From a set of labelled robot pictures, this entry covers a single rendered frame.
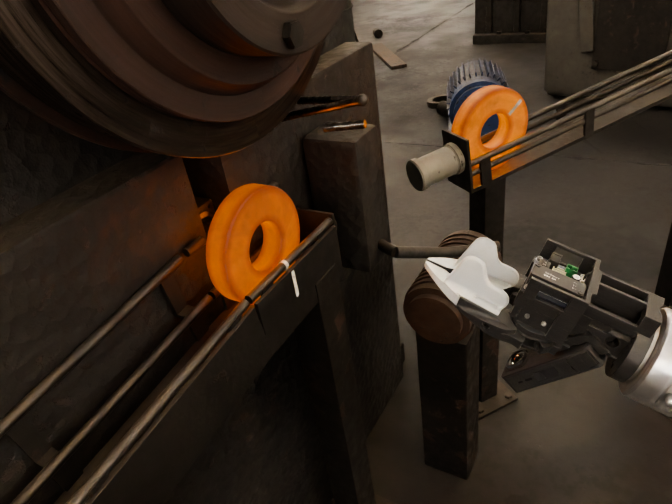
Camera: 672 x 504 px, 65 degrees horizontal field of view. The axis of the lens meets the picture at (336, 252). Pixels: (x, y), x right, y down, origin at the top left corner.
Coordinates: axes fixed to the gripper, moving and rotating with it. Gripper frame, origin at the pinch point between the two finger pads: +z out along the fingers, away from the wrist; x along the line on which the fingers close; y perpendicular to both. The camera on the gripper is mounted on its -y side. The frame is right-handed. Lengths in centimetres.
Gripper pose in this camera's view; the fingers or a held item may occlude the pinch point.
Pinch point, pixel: (435, 271)
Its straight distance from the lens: 57.7
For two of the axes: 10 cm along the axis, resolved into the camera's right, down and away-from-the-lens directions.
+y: 1.4, -7.4, -6.6
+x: -4.9, 5.3, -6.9
